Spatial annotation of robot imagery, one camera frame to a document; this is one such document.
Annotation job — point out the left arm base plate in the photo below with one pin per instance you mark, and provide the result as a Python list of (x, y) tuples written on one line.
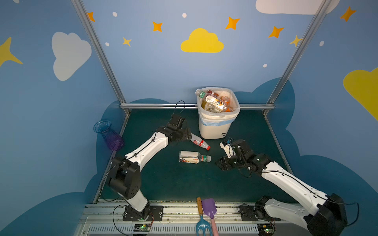
[(147, 215)]

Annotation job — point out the aluminium frame back rail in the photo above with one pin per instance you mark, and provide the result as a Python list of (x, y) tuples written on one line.
[(189, 106)]

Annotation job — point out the blue toy garden fork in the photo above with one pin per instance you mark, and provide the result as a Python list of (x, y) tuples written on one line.
[(202, 226)]

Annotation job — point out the orange label juice bottle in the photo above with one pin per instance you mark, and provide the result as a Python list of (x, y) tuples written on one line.
[(226, 99)]

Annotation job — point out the left green circuit board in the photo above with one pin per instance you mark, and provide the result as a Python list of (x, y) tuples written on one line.
[(142, 228)]

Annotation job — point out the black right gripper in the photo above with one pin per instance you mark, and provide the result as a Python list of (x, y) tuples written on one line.
[(229, 161)]

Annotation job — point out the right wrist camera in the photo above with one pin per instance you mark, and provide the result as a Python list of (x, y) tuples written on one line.
[(227, 146)]

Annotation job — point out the aluminium frame right post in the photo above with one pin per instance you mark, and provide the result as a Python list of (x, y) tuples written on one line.
[(307, 37)]

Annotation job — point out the purple plastic vase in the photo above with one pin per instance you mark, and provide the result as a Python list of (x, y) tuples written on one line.
[(112, 139)]

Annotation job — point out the clear square bottle green cap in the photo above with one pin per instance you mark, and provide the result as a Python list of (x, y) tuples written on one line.
[(213, 104)]

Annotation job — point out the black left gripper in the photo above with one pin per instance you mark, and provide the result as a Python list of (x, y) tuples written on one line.
[(184, 134)]

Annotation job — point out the white bin liner bag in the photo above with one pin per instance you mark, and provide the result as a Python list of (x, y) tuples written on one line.
[(233, 109)]

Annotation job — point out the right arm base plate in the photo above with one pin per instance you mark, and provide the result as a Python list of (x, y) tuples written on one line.
[(251, 213)]

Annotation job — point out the white bottle red label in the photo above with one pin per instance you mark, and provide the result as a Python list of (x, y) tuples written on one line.
[(199, 142)]

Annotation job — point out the aluminium frame left post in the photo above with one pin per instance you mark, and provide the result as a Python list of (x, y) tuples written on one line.
[(86, 22)]

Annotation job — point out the white ribbed trash bin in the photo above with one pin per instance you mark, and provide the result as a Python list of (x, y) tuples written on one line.
[(214, 127)]

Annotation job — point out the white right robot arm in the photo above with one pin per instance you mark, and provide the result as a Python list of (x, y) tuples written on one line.
[(317, 212)]

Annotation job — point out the clear bottle green white label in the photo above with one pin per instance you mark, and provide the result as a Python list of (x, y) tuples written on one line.
[(207, 95)]

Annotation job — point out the purple toy shovel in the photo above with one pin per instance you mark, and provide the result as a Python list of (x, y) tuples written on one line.
[(209, 209)]

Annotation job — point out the clear bottle white orange label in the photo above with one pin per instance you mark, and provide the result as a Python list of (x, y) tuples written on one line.
[(193, 157)]

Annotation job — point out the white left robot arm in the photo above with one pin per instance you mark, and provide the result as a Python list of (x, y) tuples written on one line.
[(124, 176)]

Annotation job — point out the right green circuit board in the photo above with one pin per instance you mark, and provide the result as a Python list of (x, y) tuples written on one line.
[(266, 230)]

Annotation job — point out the aluminium frame post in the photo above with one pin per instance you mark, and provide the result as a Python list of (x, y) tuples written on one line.
[(86, 22), (307, 37)]

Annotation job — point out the green circuit board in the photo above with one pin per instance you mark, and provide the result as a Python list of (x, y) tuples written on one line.
[(142, 228), (266, 230)]

